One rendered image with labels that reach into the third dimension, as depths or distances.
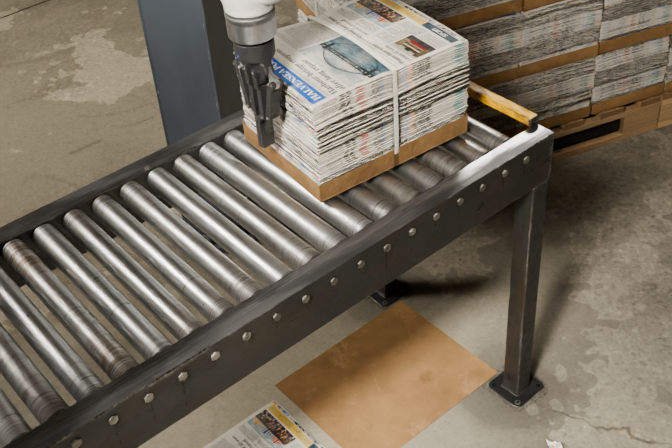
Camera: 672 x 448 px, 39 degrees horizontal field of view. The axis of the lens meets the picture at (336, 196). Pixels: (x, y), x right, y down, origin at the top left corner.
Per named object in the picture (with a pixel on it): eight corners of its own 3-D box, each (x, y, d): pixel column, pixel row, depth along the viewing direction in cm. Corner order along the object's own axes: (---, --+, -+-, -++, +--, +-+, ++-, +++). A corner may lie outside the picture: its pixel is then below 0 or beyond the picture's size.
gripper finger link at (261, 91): (266, 60, 176) (271, 63, 175) (273, 112, 183) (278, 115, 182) (249, 68, 174) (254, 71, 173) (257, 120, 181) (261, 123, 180)
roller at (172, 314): (84, 221, 195) (78, 201, 192) (215, 345, 165) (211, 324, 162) (62, 232, 192) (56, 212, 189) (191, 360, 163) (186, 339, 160)
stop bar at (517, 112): (400, 51, 230) (399, 44, 229) (540, 121, 203) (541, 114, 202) (390, 56, 229) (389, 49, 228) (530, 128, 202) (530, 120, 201)
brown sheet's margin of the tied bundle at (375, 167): (305, 111, 211) (304, 95, 208) (385, 171, 192) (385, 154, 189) (243, 138, 204) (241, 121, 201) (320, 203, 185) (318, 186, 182)
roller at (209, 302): (112, 206, 198) (107, 187, 195) (246, 326, 168) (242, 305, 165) (91, 217, 195) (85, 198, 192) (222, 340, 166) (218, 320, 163)
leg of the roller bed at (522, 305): (514, 374, 253) (531, 167, 211) (531, 386, 249) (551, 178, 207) (500, 385, 250) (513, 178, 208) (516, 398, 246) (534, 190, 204)
